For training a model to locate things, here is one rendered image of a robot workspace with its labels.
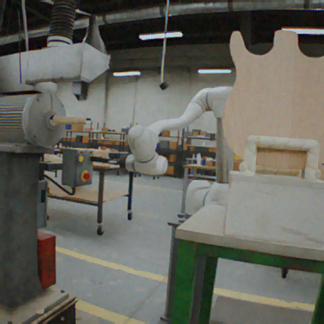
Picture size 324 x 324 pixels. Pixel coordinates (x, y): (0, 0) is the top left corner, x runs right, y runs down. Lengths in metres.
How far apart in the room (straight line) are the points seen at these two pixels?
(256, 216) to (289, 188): 0.11
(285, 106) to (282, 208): 0.28
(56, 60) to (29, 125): 0.31
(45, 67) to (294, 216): 1.03
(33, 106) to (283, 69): 0.98
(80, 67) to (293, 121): 0.74
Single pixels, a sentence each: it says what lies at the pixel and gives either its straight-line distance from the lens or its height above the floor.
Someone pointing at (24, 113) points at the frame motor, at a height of 1.27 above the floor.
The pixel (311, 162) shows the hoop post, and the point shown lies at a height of 1.15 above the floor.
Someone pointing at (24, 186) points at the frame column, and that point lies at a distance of 1.45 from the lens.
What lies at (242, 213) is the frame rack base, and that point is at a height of 1.00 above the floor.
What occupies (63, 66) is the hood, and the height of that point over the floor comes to 1.44.
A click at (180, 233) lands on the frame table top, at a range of 0.79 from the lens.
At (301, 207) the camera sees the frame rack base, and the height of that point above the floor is 1.03.
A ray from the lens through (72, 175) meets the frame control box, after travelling 1.47.
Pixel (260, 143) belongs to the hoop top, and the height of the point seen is 1.19.
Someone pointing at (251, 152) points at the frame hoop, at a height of 1.16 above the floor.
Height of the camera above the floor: 1.15
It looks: 3 degrees down
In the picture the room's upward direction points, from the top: 4 degrees clockwise
